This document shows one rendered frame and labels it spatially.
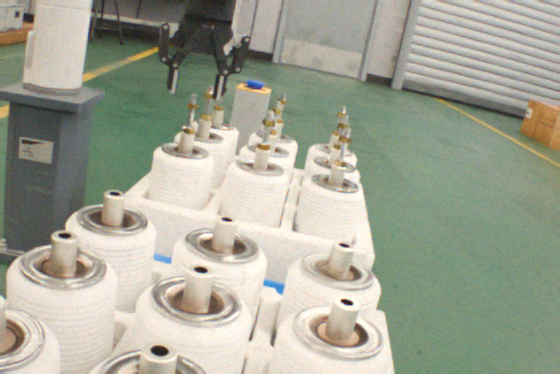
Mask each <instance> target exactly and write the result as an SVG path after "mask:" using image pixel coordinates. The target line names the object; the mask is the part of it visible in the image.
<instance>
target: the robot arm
mask: <svg viewBox="0 0 560 374"><path fill-rule="evenodd" d="M92 2H93V0H37V5H36V7H35V20H34V24H33V31H30V32H29V33H28V41H27V46H26V59H25V67H24V78H23V89H27V90H30V91H34V92H37V93H40V94H50V95H56V96H64V95H78V94H80V89H81V84H82V81H83V69H84V59H85V51H86V48H87V38H88V28H89V24H90V17H91V7H92ZM236 5H237V0H185V4H184V11H183V17H182V19H181V20H180V21H179V23H178V24H176V23H165V22H162V23H161V24H160V31H159V46H158V58H159V61H160V62H161V63H162V64H166V65H168V67H169V68H168V73H167V80H166V87H167V89H168V90H169V89H170V90H169V92H170V93H171V94H174V95H175V92H176V87H177V84H178V79H179V72H180V71H179V70H178V68H179V66H180V65H181V63H182V62H183V61H184V59H185V58H186V57H187V56H188V54H189V53H190V52H192V53H196V54H198V53H202V52H204V53H205V54H207V55H213V57H214V59H215V61H216V63H217V67H218V70H219V73H218V74H217V76H216V82H215V86H214V89H213V93H212V98H213V99H214V100H219V99H220V96H223V95H224V93H225V89H226V83H227V78H228V76H229V75H230V74H234V73H240V72H241V71H242V69H243V65H244V62H245V57H246V52H247V49H248V45H249V43H250V37H249V36H248V35H245V34H241V35H238V34H235V33H233V30H232V25H233V21H234V16H235V10H236ZM176 30H178V31H179V33H180V35H181V38H182V40H183V41H182V43H181V44H180V46H179V47H178V48H177V49H176V52H175V53H174V56H173V58H170V57H168V50H169V38H171V37H173V35H174V32H175V31H176ZM231 39H233V46H235V47H236V48H235V52H234V56H233V58H232V62H231V65H227V62H226V57H225V50H224V47H225V46H226V45H227V43H228V42H229V41H230V40H231Z"/></svg>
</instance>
